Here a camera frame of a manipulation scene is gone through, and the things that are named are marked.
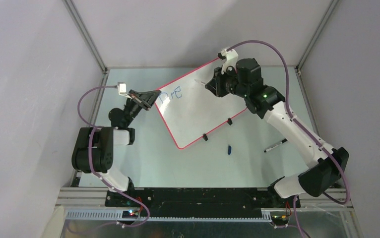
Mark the black marker pen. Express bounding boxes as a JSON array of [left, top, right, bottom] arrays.
[[264, 138, 288, 153]]

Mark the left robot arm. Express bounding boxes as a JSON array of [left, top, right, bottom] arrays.
[[71, 90, 161, 207]]

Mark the pink-framed whiteboard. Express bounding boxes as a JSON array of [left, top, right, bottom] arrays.
[[155, 58, 246, 149]]

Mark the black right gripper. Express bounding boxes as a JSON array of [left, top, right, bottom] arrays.
[[206, 64, 249, 99]]

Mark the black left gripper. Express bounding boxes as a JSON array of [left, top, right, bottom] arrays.
[[124, 90, 161, 127]]

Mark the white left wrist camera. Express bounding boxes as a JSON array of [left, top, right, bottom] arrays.
[[117, 82, 127, 96]]

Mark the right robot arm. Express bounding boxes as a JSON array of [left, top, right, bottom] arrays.
[[205, 59, 349, 207]]

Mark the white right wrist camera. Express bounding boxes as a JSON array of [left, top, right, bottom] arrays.
[[218, 49, 239, 74]]

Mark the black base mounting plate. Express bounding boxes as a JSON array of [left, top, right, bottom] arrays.
[[105, 187, 300, 219]]

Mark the controller board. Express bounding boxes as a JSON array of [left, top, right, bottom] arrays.
[[271, 215, 291, 228], [122, 210, 140, 219]]

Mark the right controller board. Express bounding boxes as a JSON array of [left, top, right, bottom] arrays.
[[271, 215, 291, 228]]

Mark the left controller board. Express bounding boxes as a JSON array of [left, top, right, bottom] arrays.
[[122, 210, 140, 219]]

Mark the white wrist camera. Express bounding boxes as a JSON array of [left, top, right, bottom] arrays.
[[218, 49, 239, 74], [117, 82, 127, 96]]

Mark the aluminium frame rail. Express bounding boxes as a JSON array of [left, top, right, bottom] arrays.
[[56, 187, 354, 222]]

